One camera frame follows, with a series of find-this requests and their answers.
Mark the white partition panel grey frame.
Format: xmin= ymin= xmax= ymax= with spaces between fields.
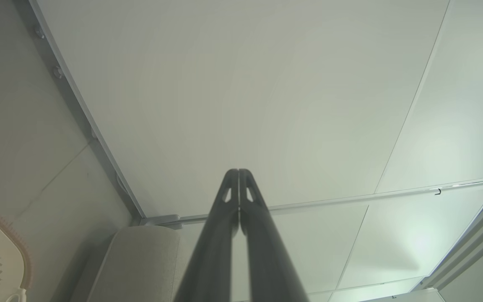
xmin=28 ymin=0 xmax=483 ymax=222

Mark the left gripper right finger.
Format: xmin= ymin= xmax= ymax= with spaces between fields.
xmin=239 ymin=169 xmax=309 ymax=302

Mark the grey fabric sofa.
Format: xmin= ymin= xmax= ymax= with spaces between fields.
xmin=86 ymin=226 xmax=195 ymax=302

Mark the grey aluminium frame profile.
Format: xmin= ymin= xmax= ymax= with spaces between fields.
xmin=411 ymin=170 xmax=483 ymax=294

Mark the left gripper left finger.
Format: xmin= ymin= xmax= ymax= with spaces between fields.
xmin=174 ymin=169 xmax=240 ymax=302

